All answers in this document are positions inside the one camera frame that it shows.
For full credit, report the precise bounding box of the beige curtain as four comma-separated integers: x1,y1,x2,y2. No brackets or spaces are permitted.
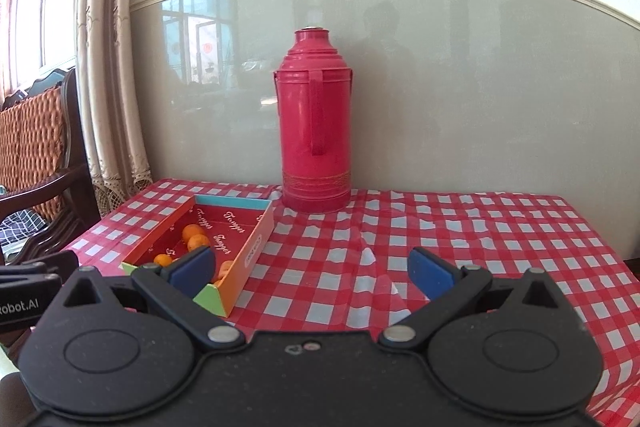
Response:
75,0,154,219

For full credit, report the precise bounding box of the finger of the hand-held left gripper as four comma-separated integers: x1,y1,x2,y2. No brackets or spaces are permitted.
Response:
0,251,81,279

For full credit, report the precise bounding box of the red cardboard box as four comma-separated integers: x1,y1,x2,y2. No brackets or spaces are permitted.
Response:
121,194,276,319

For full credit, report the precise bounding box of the wooden chair with orange cushion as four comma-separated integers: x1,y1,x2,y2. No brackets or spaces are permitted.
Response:
0,67,102,266

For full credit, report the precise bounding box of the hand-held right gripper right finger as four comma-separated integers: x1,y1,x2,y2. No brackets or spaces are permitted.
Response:
378,247,562,351

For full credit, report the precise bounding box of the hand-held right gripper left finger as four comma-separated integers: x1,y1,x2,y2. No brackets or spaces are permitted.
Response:
62,245,246,353

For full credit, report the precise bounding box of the blue checkered cloth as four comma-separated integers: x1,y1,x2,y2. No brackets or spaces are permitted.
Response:
0,207,48,250

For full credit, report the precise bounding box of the red checkered tablecloth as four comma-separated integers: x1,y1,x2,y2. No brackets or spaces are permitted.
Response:
62,178,640,427

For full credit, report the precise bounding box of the red thermos flask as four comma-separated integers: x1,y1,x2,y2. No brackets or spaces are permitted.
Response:
273,27,352,214

